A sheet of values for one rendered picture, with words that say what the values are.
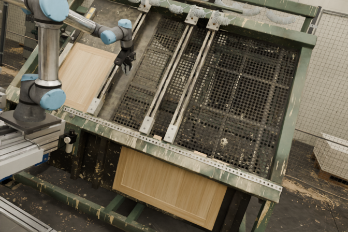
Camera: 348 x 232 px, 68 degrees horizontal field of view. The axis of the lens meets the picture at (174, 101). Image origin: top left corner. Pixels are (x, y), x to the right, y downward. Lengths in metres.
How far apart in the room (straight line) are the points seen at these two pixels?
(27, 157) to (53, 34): 0.57
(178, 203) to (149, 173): 0.34
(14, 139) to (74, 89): 0.90
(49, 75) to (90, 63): 1.03
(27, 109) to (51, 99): 0.19
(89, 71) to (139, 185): 1.04
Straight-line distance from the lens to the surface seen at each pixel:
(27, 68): 2.50
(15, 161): 1.35
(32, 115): 1.49
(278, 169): 1.89
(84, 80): 2.24
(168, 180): 2.18
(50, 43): 1.27
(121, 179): 2.33
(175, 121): 1.90
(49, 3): 1.22
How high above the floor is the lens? 1.64
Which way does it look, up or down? 14 degrees down
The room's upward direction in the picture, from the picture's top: 15 degrees clockwise
